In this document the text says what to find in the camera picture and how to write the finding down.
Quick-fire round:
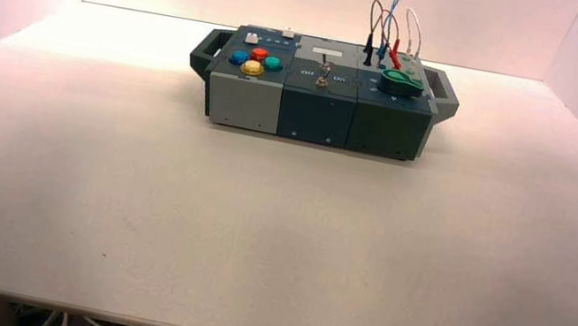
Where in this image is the red banana plug cable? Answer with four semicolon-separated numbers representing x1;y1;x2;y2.
371;8;413;72

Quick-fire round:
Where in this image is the blue push button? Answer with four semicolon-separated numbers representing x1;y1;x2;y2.
229;48;251;68

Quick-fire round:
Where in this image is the black banana plug cable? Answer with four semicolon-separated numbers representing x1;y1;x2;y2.
359;0;388;69

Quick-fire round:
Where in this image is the metal toggle switch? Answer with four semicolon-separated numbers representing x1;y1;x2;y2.
315;55;335;89

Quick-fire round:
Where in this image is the yellow push button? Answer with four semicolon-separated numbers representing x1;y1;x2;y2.
239;59;267;80

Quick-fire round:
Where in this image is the blue banana plug cable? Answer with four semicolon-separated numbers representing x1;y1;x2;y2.
373;0;402;71

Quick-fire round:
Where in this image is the white jumper cable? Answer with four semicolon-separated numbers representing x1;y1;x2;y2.
397;7;429;64

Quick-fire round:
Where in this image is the grey green task box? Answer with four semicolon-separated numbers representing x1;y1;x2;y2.
178;14;468;169

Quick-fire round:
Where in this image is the teal push button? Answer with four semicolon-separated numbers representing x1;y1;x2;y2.
262;55;285;74

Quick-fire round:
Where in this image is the red push button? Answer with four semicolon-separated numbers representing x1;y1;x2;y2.
249;46;271;64

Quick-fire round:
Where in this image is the green rotary knob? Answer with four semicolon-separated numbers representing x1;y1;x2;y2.
377;66;428;101

